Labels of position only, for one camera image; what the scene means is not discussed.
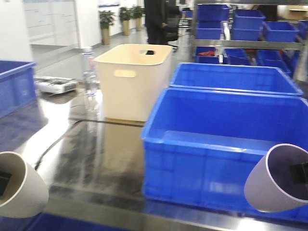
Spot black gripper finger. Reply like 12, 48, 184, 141
290, 162, 308, 183
0, 171, 12, 196

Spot purple plastic cup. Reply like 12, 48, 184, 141
244, 143, 308, 213

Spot beige plastic cup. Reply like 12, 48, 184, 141
0, 151, 49, 218

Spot left blue plastic bin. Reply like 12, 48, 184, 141
0, 60, 36, 118

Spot blue plastic bin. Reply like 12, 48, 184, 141
169, 63, 304, 96
0, 60, 36, 118
141, 88, 308, 222

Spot front blue plastic bin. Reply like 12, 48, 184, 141
141, 88, 308, 222

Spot rear blue plastic bin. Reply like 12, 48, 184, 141
169, 63, 304, 96

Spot cream plastic bin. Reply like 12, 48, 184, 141
94, 44, 172, 122

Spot white grey device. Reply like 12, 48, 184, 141
34, 76, 78, 94

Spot clear plastic water bottle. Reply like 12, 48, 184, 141
81, 46, 97, 112

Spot metal shelf with blue bins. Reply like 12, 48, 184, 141
191, 0, 308, 82

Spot potted plant beige pot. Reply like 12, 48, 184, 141
99, 10, 115, 45

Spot person in black clothes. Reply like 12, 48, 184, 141
144, 0, 168, 45

